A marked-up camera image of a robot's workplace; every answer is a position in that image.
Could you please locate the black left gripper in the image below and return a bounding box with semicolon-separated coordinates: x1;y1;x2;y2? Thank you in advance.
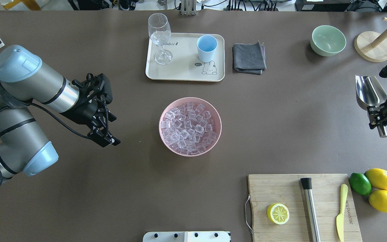
62;73;120;147

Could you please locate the steel ice scoop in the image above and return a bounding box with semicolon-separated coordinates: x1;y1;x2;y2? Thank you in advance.
356;75;387;138

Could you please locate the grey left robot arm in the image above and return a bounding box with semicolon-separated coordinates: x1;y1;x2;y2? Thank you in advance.
0;45;120;186

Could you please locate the clear ice cubes pile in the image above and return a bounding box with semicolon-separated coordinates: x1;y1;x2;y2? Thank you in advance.
162;102;217;154

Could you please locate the blue cup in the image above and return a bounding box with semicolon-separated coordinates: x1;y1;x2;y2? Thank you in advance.
197;34;218;63

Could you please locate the yellow lemon upper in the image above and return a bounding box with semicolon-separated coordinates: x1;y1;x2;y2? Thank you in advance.
364;168;387;190

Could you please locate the yellow lemon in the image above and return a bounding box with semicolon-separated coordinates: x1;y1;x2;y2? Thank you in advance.
364;168;387;190
369;190;387;213

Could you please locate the green lime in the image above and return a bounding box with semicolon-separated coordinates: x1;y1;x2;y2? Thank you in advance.
349;173;372;196

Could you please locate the yellow lemon lower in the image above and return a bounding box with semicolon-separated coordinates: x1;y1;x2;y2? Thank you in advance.
369;190;387;213

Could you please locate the pink bowl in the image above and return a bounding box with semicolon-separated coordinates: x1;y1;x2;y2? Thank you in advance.
159;97;222;157

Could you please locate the green bowl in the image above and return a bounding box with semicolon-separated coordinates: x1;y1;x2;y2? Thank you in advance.
310;26;346;57

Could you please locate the cream serving tray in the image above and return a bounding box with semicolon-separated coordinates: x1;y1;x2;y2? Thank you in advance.
145;33;225;82

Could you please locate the clear wine glass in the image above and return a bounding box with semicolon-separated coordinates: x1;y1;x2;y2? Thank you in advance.
148;13;173;65

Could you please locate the yellow plastic knife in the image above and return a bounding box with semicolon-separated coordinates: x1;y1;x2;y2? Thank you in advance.
335;184;348;242

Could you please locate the steel muddler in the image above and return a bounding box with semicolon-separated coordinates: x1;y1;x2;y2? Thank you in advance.
300;177;321;242

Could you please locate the grey folded cloth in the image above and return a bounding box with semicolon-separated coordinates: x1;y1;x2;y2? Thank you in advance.
232;41;267;75

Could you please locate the bamboo cutting board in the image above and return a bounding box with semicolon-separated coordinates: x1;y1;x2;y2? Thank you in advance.
248;174;349;242

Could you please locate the half lemon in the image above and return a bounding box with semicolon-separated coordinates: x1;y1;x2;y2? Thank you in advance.
267;203;290;225

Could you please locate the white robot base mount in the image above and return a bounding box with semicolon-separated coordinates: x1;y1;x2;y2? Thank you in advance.
142;231;231;242

